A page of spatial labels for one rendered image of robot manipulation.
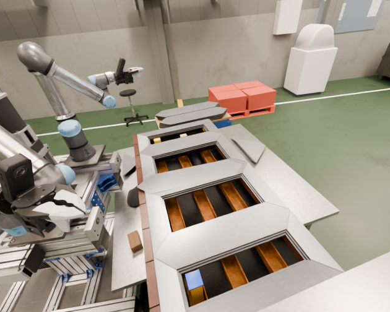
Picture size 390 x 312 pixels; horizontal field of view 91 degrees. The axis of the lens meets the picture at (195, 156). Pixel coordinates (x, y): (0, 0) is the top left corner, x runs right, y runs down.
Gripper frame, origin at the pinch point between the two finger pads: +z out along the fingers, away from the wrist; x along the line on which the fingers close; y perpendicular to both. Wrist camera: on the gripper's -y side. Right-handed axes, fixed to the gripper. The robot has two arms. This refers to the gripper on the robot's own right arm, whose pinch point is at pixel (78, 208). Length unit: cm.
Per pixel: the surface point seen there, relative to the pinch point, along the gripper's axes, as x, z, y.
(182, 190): -69, -11, 53
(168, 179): -75, -24, 51
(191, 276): -22, 12, 54
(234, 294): -22, 29, 59
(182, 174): -82, -16, 50
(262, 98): -372, 28, 61
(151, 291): -15, -3, 62
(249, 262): -54, 35, 84
